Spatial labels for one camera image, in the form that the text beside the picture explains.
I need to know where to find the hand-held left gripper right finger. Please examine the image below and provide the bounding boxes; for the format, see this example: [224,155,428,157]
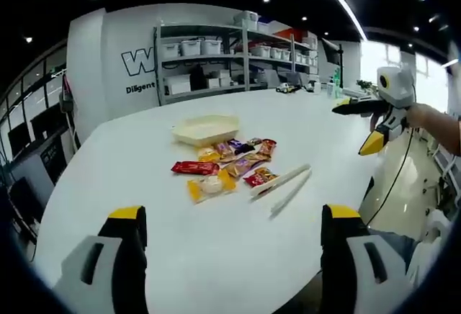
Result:
[320,204,416,314]

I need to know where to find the black appliance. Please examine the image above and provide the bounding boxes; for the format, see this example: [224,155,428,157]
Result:
[189,64,205,92]

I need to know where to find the black monitor on stand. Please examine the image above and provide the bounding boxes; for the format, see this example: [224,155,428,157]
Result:
[321,37,344,77]

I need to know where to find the grey metal shelving rack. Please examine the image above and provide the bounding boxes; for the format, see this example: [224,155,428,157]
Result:
[153,22,321,107]

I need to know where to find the white plastic food tongs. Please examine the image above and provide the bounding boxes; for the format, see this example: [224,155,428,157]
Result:
[249,163,313,220]

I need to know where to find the small toy truck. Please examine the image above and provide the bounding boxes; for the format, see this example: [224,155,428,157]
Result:
[275,82,300,94]

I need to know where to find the group of white storage bins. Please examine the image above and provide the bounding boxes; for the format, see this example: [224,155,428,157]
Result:
[160,10,320,68]

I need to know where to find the pile of food snack packets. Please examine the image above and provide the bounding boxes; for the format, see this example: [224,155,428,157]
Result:
[170,137,280,205]

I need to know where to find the dark office desk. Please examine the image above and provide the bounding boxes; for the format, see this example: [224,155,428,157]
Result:
[0,148,69,243]

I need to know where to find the person's right hand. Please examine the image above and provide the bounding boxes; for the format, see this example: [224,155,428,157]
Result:
[368,110,383,132]

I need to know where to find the white cardboard box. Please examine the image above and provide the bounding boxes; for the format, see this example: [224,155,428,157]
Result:
[164,73,192,96]

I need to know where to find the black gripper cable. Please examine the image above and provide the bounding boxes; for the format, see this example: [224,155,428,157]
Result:
[362,126,416,225]

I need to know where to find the person's leg in jeans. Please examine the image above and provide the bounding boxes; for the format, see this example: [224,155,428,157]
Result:
[366,228,421,288]

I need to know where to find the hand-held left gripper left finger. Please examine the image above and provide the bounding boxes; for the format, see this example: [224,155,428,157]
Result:
[52,205,148,314]

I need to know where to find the cream rectangular container tray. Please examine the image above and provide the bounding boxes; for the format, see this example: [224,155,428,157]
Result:
[170,113,241,148]

